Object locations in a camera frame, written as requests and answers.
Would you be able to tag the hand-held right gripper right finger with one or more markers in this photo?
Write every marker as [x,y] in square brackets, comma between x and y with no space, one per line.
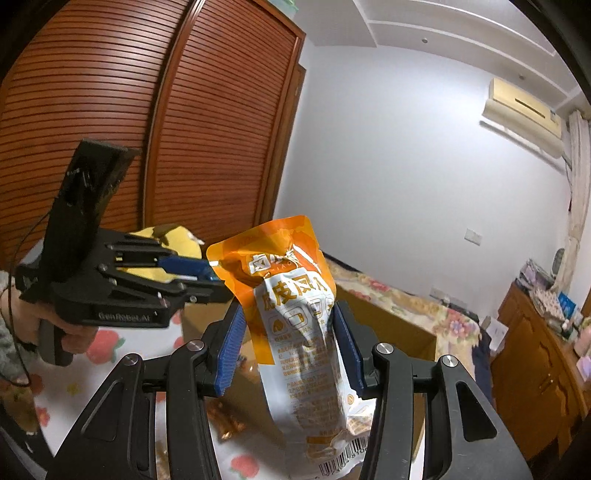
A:
[348,355]

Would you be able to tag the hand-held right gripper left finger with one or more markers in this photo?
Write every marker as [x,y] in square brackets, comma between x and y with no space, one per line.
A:
[231,350]

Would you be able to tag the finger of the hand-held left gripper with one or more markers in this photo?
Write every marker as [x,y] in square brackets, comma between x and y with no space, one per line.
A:
[203,291]
[184,265]

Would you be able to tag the brown cardboard box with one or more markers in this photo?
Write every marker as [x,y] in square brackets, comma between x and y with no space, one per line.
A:
[397,332]

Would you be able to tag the orange white snack packet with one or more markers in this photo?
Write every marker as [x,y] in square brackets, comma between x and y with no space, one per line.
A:
[300,323]

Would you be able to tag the brown snack packet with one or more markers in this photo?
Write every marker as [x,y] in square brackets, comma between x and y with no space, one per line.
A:
[226,422]

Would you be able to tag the person's left hand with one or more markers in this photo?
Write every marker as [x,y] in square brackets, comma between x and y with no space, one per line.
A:
[78,337]

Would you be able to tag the yellow plush toy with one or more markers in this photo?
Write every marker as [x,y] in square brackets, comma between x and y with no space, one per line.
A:
[184,240]

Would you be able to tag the strawberry flower printed blanket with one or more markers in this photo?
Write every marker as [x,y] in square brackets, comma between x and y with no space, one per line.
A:
[106,346]

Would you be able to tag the dark blue cloth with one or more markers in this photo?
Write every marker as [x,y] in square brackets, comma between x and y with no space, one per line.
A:
[482,364]

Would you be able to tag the wooden louvered wardrobe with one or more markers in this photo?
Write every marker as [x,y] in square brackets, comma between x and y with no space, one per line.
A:
[207,115]

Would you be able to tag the wooden sideboard cabinet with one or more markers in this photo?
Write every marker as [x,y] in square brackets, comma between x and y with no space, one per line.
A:
[531,378]

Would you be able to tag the folded patterned cloth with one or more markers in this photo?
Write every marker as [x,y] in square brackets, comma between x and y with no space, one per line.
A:
[547,302]

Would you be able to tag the purple plastic bag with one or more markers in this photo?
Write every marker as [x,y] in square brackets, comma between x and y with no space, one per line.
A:
[538,273]

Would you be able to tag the blue box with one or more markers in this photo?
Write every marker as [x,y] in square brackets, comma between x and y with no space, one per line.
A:
[567,305]

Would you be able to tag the pink thermos jug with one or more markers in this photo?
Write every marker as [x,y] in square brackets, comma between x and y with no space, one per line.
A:
[584,337]

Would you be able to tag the cream patterned curtain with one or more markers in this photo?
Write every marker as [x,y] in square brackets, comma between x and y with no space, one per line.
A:
[577,207]

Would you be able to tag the white wall switch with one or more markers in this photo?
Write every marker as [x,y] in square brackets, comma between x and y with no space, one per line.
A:
[473,237]

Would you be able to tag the white wall air conditioner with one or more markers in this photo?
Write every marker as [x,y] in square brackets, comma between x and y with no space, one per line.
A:
[517,110]

